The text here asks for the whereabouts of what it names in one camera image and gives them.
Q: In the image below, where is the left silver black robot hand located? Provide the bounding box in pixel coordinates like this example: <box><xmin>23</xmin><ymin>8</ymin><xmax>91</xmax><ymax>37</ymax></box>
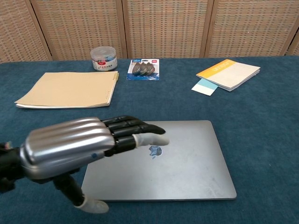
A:
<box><xmin>19</xmin><ymin>115</ymin><xmax>170</xmax><ymax>214</ymax></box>

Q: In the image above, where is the silver laptop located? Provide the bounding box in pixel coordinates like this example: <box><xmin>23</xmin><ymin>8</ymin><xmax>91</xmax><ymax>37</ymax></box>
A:
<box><xmin>81</xmin><ymin>120</ymin><xmax>237</xmax><ymax>202</ymax></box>

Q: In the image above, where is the woven rattan folding screen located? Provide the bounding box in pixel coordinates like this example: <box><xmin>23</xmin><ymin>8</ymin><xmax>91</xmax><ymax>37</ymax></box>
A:
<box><xmin>0</xmin><ymin>0</ymin><xmax>299</xmax><ymax>64</ymax></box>

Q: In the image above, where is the tan manila folder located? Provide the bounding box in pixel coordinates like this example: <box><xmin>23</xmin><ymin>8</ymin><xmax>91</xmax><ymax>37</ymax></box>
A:
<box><xmin>14</xmin><ymin>71</ymin><xmax>120</xmax><ymax>110</ymax></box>

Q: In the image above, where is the clear jar of binder clips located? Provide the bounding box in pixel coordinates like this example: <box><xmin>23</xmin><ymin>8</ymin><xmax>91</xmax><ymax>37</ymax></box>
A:
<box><xmin>90</xmin><ymin>46</ymin><xmax>118</xmax><ymax>72</ymax></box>

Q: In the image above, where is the blue blister pack of clips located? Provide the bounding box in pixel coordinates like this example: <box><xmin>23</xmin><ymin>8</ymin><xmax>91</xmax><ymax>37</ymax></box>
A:
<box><xmin>126</xmin><ymin>58</ymin><xmax>160</xmax><ymax>81</ymax></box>

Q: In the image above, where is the light blue paper card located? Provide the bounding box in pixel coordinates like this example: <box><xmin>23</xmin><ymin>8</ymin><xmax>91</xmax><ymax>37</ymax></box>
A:
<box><xmin>191</xmin><ymin>78</ymin><xmax>219</xmax><ymax>97</ymax></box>

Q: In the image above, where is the orange and white notebook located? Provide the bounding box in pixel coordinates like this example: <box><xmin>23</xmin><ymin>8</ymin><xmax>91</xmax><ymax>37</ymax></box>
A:
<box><xmin>195</xmin><ymin>58</ymin><xmax>261</xmax><ymax>92</ymax></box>

